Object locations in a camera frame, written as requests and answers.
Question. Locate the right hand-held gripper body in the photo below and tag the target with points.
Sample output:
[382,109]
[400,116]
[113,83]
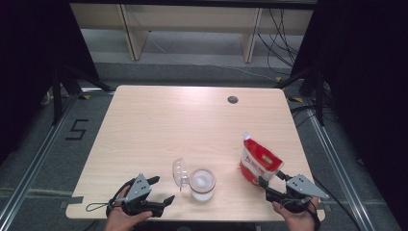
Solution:
[303,187]

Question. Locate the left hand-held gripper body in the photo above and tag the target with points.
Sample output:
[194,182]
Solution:
[140,188]

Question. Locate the red and white sugar bag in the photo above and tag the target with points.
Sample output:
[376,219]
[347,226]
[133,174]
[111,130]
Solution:
[260,159]

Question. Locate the clear glass jar with lid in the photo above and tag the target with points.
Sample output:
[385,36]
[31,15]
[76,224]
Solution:
[200,184]

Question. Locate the person's right hand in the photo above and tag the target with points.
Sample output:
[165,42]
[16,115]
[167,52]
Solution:
[298,219]

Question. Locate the person's left hand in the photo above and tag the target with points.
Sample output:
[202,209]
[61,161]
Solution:
[123,221]

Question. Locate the grey tape strip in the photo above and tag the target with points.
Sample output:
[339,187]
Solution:
[72,201]
[325,206]

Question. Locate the yellow and black tape piece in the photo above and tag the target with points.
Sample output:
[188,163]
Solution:
[85,96]
[295,99]

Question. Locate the black metal stand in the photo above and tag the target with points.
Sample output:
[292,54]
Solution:
[57,96]
[319,96]

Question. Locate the grey round table grommet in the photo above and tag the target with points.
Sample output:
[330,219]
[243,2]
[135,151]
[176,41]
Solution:
[233,99]

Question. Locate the black curtain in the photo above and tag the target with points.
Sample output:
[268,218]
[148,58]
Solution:
[29,48]
[369,80]

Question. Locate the light wooden shelf unit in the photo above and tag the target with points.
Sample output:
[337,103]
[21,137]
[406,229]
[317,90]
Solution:
[192,16]

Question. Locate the silver metal floor rail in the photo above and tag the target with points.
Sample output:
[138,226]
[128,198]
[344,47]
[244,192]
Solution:
[336,166]
[35,157]

